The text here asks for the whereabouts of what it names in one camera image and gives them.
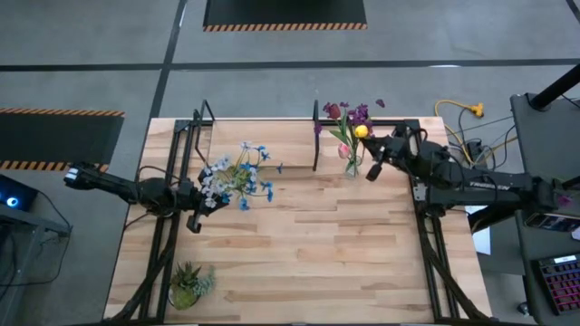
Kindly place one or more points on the black aluminium rig frame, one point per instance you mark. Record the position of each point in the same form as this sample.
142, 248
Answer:
182, 125

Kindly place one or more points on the grey metal stand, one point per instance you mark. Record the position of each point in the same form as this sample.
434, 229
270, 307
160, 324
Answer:
31, 222

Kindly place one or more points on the black power strip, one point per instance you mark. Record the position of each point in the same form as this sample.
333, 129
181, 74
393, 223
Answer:
475, 150

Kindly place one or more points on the computer tower blue light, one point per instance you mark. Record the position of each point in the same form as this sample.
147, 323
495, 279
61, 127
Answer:
18, 194

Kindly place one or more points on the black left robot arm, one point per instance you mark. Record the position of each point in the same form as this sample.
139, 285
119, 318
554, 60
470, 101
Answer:
113, 185

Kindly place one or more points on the clear glass vase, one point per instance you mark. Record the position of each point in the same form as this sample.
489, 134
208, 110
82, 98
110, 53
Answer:
346, 171

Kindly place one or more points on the black caster wheel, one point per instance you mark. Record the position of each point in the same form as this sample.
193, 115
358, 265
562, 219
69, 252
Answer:
524, 309

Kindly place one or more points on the dark red artificial tulip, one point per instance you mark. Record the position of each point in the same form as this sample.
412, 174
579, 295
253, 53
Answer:
334, 111

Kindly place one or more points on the small purple flower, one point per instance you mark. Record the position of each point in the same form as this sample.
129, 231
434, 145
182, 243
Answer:
563, 199

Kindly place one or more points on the yellow orange artificial tulip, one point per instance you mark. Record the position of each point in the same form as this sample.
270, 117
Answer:
361, 131

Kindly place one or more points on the purple artificial flower bunch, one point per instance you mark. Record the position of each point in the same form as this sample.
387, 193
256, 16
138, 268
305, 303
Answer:
361, 111

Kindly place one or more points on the black round pole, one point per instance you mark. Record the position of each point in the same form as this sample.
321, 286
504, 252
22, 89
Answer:
557, 88

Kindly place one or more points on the white artificial flower bunch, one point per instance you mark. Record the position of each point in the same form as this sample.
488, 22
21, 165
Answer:
222, 164

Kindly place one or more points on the potted green succulent plant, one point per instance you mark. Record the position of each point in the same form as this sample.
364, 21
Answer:
188, 285

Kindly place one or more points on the wooden shelf black metal legs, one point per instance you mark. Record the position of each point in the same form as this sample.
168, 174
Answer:
281, 136

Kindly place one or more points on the blue artificial flower bunch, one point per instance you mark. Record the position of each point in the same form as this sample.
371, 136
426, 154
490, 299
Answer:
244, 205

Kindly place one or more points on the pink artificial tulip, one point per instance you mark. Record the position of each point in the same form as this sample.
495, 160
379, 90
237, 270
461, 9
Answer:
343, 150

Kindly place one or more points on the black hazard-striped floor mat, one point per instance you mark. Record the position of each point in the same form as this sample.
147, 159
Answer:
54, 140
285, 13

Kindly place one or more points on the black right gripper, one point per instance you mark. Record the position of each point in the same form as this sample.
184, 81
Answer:
396, 147

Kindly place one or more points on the white paper sheet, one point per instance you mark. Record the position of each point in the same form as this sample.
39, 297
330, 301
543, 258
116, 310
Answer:
484, 240

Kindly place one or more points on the backlit black keyboard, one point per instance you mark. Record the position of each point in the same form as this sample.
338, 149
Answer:
559, 285

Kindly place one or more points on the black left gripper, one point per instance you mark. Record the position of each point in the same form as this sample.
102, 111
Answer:
195, 199

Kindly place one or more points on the smartphone with lit screen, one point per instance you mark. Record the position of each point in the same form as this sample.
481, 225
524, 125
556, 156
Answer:
550, 222

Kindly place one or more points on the black desk beam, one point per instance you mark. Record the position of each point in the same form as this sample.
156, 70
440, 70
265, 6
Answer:
487, 220

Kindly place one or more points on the dark grey desk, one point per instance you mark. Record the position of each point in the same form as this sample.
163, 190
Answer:
548, 145
530, 271

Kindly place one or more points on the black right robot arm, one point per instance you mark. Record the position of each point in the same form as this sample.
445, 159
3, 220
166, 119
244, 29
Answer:
476, 183

